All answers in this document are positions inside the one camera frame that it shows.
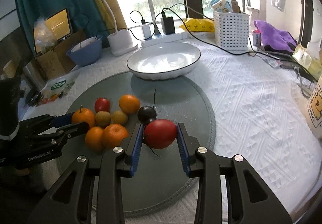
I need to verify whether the white plate black rim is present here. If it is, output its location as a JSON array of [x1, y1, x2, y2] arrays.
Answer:
[[127, 42, 201, 81]]

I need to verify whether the black cable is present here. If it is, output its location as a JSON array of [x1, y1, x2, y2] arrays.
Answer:
[[153, 3, 318, 84]]

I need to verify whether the round grey placemat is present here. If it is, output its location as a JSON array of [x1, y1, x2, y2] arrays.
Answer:
[[67, 72, 216, 217]]

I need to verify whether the dark plum with stem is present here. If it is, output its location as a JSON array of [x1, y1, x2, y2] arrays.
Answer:
[[137, 88, 157, 124]]

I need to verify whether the blue bowl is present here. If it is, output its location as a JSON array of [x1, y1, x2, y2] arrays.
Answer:
[[65, 35, 103, 66]]

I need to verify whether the small red tomato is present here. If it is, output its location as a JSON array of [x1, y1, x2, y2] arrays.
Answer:
[[94, 98, 111, 113]]

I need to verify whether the white charger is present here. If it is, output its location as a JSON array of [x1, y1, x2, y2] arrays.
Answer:
[[141, 23, 152, 40]]

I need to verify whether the yellow snack packet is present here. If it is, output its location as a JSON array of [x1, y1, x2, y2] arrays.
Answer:
[[180, 18, 215, 33]]

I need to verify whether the yellow-green tissue pack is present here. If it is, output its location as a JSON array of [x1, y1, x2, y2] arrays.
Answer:
[[292, 45, 322, 81]]

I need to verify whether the white desk lamp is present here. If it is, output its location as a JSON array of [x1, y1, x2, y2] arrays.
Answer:
[[66, 0, 139, 57]]

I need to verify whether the yellow-green fruit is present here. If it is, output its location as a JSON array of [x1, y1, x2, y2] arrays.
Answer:
[[112, 110, 128, 125], [95, 111, 111, 128]]

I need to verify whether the purple cloth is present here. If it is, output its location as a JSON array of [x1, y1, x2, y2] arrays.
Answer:
[[253, 20, 298, 56]]

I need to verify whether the orange mandarin with stem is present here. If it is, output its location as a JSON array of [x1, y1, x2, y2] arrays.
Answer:
[[71, 106, 96, 129]]

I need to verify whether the black charger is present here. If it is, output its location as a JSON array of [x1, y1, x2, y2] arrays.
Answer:
[[161, 16, 175, 35]]

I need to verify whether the tablet with yellow screen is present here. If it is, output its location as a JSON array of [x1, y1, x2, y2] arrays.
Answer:
[[33, 9, 72, 55]]

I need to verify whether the white perforated basket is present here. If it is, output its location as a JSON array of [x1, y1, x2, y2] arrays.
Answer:
[[213, 11, 250, 51]]

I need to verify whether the printed fruit plastic bag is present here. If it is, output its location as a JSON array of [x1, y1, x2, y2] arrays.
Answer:
[[27, 71, 80, 107]]

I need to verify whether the cardboard box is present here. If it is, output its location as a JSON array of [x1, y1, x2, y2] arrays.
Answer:
[[23, 29, 86, 90]]

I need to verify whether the white power strip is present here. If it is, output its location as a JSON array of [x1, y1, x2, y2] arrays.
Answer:
[[140, 32, 190, 49]]

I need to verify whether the large red tomato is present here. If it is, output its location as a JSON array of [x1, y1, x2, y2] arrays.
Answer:
[[143, 119, 177, 149]]

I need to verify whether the white textured tablecloth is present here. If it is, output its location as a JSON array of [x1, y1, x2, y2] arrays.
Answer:
[[23, 39, 321, 223]]

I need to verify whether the yellow-green fruit right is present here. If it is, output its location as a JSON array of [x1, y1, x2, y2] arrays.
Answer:
[[112, 110, 128, 125]]

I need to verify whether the yellow-green fruit left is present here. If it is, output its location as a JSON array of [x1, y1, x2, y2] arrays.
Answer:
[[95, 111, 111, 128]]

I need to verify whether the bear cartoon mug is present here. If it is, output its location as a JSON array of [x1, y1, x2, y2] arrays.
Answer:
[[305, 83, 322, 140]]

